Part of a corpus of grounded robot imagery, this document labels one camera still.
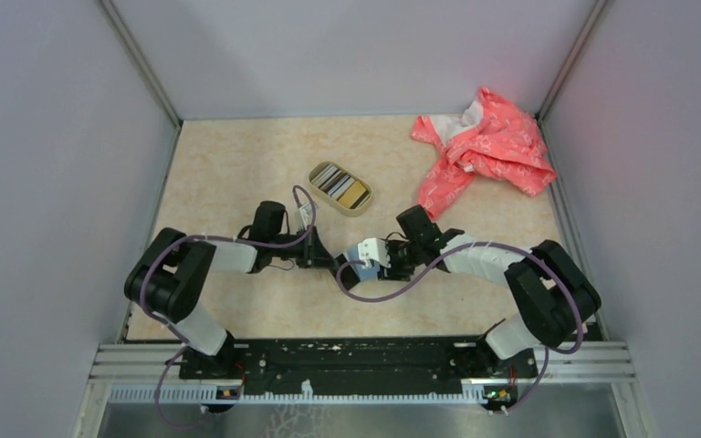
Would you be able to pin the beige tray of cards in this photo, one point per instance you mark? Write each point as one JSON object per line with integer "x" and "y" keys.
{"x": 341, "y": 189}

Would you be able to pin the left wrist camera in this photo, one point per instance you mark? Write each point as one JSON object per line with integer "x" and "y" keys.
{"x": 306, "y": 214}

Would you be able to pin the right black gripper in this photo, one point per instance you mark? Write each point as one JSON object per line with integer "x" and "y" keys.
{"x": 393, "y": 272}

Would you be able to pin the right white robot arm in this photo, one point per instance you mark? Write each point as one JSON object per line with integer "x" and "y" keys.
{"x": 553, "y": 296}

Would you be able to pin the beige card holder wallet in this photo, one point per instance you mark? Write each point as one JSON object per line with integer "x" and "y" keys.
{"x": 361, "y": 270}

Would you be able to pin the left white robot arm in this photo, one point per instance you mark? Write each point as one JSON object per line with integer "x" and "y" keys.
{"x": 169, "y": 278}

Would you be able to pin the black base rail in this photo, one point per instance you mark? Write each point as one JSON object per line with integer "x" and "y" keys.
{"x": 357, "y": 366}

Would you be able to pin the pink crumpled cloth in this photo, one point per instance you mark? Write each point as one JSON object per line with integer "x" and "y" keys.
{"x": 493, "y": 138}

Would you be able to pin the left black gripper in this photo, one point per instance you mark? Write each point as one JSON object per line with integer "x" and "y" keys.
{"x": 314, "y": 254}

